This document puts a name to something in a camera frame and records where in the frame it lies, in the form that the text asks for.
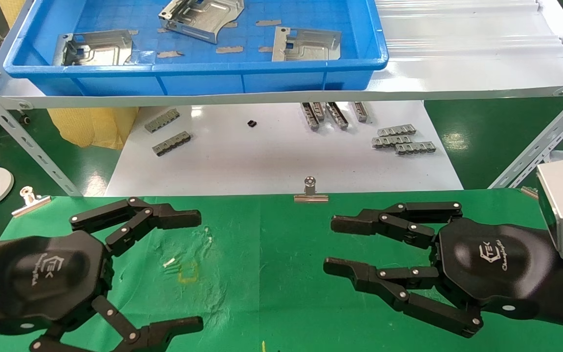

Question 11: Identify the white metal shelf rack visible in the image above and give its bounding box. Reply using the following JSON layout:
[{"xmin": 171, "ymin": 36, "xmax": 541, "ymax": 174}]
[{"xmin": 0, "ymin": 0, "xmax": 563, "ymax": 196}]

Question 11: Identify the green table cloth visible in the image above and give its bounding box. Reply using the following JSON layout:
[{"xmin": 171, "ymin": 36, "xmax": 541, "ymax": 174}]
[{"xmin": 0, "ymin": 188, "xmax": 563, "ymax": 352}]

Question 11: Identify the blue plastic bin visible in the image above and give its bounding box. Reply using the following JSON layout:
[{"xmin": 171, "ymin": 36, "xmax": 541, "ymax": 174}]
[{"xmin": 3, "ymin": 0, "xmax": 390, "ymax": 97}]

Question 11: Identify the stamped sheet metal bracket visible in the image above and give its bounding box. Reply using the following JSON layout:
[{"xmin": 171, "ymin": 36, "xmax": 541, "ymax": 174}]
[
  {"xmin": 53, "ymin": 29, "xmax": 135, "ymax": 66},
  {"xmin": 272, "ymin": 27, "xmax": 342, "ymax": 62},
  {"xmin": 158, "ymin": 0, "xmax": 245, "ymax": 44}
]

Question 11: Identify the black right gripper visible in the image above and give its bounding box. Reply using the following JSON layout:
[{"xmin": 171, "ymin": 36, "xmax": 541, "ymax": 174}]
[{"xmin": 324, "ymin": 201, "xmax": 561, "ymax": 339}]

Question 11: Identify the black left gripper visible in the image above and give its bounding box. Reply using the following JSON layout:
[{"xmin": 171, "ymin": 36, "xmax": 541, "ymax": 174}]
[{"xmin": 0, "ymin": 197, "xmax": 204, "ymax": 352}]

